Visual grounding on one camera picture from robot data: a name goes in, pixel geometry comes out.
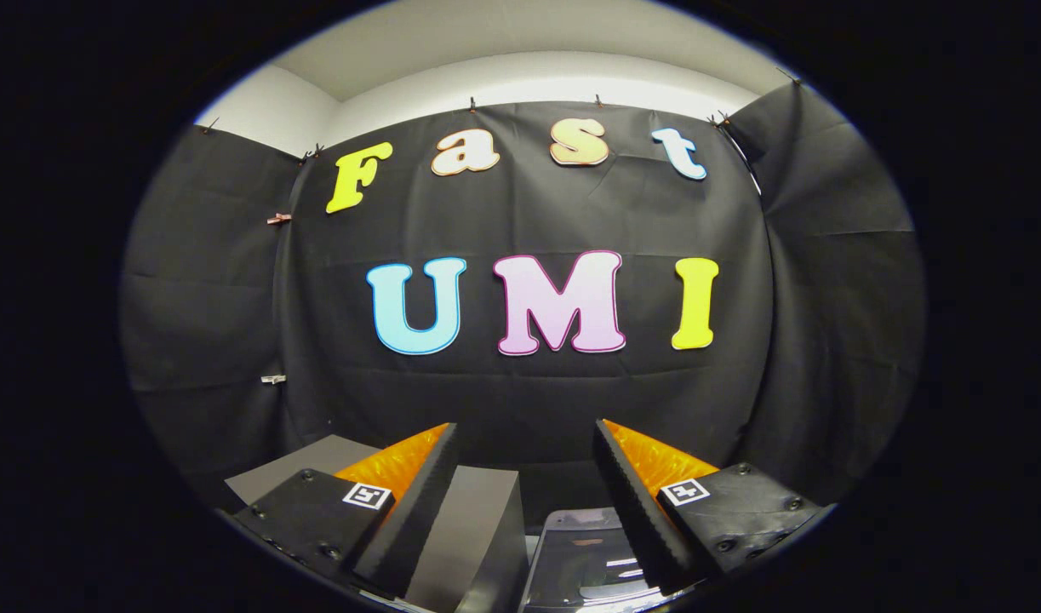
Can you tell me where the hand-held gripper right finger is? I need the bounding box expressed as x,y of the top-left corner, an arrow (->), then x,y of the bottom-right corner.
592,419 -> 826,597

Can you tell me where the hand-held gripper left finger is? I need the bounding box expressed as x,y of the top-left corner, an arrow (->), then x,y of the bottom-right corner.
231,422 -> 459,599

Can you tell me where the grey box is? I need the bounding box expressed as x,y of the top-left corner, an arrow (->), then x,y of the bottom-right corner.
225,434 -> 529,613

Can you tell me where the black backdrop cloth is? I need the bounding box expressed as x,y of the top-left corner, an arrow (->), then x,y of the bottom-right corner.
118,81 -> 928,512

